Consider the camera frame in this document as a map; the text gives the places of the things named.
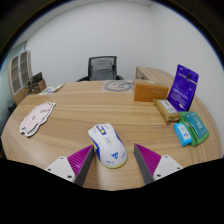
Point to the grey mesh office chair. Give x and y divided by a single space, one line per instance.
102 69

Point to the green tissue pack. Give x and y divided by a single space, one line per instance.
197 128

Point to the purple plastic bag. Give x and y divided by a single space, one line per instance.
182 88

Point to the white blue yellow computer mouse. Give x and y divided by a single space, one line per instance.
108 146

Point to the tan wrapped packet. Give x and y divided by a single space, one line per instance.
167 110

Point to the orange-brown wooden box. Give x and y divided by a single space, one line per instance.
149 92

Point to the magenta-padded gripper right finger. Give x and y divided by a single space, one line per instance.
150 160

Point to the blue tissue pack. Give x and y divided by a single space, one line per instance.
182 134

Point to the grey sheet with circle print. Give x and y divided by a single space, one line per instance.
117 86

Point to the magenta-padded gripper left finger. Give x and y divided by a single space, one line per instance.
78 160

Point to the wooden shelf unit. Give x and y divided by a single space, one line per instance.
19 71

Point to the green purple sticker sheet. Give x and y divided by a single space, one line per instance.
51 89

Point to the black cardboard box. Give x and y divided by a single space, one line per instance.
36 77

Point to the wooden side desk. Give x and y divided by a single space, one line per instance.
156 73

